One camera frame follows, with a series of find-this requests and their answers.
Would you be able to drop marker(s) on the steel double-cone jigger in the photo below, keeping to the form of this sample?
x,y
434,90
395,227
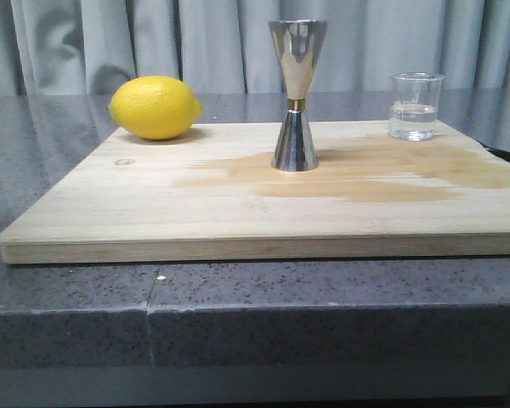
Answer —
x,y
297,46

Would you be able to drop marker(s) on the small clear glass beaker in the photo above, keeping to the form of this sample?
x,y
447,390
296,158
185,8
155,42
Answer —
x,y
414,110

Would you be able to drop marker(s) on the light wooden cutting board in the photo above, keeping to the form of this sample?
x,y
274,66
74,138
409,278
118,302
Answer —
x,y
212,194

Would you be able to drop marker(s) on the yellow lemon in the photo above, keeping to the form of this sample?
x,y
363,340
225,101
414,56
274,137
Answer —
x,y
155,107

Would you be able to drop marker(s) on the grey pleated curtain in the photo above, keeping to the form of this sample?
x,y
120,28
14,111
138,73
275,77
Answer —
x,y
224,47

